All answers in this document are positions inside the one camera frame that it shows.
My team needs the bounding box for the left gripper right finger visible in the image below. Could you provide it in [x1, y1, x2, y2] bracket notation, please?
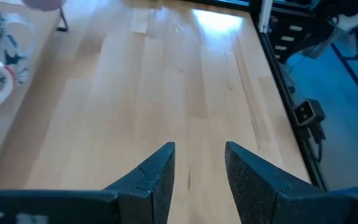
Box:
[224, 141, 323, 224]

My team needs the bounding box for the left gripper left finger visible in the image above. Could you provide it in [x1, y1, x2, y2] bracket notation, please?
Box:
[103, 141, 176, 224]

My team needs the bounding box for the black camera cable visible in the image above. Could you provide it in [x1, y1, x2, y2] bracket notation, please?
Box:
[306, 124, 326, 162]

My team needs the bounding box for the silver frame bracket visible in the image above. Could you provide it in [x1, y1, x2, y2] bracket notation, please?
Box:
[257, 0, 273, 34]

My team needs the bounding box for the black table-level camera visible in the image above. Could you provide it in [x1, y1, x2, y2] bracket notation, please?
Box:
[293, 98, 326, 127]

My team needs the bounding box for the mauve faceted mug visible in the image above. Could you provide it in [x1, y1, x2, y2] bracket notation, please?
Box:
[21, 0, 67, 12]

